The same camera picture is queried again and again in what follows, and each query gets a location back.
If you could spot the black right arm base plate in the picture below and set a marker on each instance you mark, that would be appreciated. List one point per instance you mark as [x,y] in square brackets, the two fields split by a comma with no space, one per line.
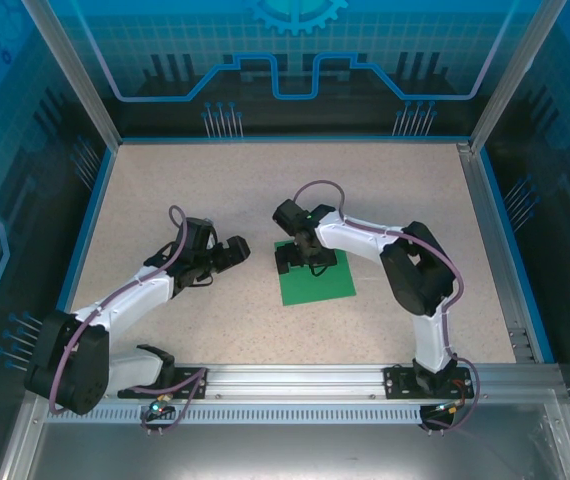
[397,382]

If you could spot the aluminium frame post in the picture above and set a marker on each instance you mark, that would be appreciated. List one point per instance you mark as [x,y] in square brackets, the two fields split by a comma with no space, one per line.
[76,75]
[514,75]

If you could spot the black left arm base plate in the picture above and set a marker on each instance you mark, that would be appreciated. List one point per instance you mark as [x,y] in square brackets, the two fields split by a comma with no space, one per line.
[190,382]

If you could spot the blue printed back panel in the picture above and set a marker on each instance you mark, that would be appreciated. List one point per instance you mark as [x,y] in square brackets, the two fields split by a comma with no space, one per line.
[165,50]

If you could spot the blue printed side panel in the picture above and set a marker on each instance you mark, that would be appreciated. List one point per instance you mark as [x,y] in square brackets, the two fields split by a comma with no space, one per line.
[565,200]
[5,200]

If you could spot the aluminium mounting beam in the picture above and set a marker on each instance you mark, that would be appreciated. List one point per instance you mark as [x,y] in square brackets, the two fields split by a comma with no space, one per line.
[295,380]

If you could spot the aluminium side rail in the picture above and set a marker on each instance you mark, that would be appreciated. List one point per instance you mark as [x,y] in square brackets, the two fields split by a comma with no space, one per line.
[496,250]

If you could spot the green cloth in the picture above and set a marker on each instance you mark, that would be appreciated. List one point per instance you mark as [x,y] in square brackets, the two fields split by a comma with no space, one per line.
[320,287]

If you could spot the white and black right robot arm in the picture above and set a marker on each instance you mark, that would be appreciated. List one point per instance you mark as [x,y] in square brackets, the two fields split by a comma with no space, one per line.
[355,235]

